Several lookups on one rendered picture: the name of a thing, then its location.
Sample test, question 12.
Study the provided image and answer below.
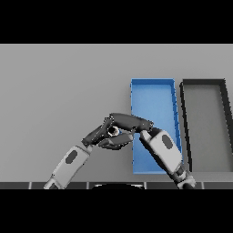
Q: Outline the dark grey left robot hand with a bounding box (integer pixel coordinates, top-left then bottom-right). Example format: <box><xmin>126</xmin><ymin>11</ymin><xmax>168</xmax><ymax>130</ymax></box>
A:
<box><xmin>80</xmin><ymin>120</ymin><xmax>135</xmax><ymax>150</ymax></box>

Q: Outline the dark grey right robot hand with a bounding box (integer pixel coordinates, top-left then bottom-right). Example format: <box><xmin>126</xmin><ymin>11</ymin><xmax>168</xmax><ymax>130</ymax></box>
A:
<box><xmin>104</xmin><ymin>112</ymin><xmax>155</xmax><ymax>135</ymax></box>

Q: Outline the blue pipe with pale ring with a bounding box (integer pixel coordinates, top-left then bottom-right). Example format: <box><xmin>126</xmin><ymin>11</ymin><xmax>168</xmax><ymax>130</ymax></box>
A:
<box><xmin>107</xmin><ymin>126</ymin><xmax>124</xmax><ymax>137</ymax></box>

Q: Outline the blue bin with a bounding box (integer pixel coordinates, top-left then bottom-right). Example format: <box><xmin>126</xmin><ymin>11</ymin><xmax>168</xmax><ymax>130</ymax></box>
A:
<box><xmin>129</xmin><ymin>77</ymin><xmax>184</xmax><ymax>176</ymax></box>

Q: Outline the dark grey bin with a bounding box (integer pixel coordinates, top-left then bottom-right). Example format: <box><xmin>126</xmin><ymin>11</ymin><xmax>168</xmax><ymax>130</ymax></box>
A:
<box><xmin>178</xmin><ymin>78</ymin><xmax>233</xmax><ymax>174</ymax></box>

